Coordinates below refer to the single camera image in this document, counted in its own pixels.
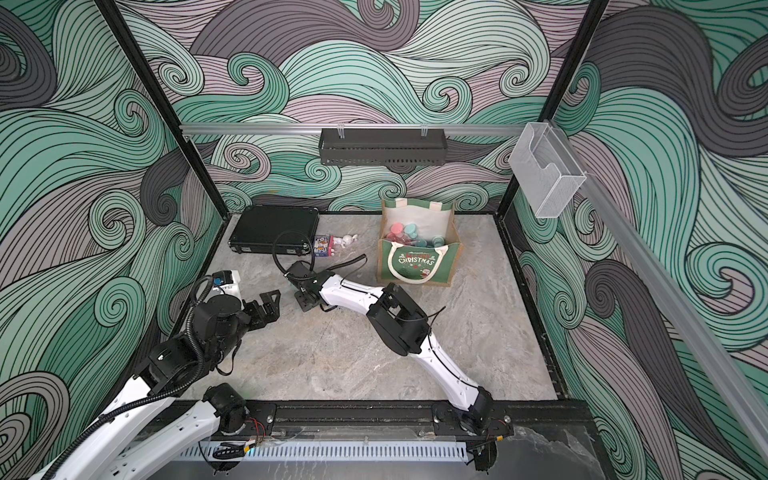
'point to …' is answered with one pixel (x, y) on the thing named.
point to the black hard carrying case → (275, 229)
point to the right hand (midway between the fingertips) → (307, 299)
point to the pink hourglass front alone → (397, 233)
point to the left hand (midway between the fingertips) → (265, 295)
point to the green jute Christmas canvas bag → (419, 243)
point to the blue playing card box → (321, 245)
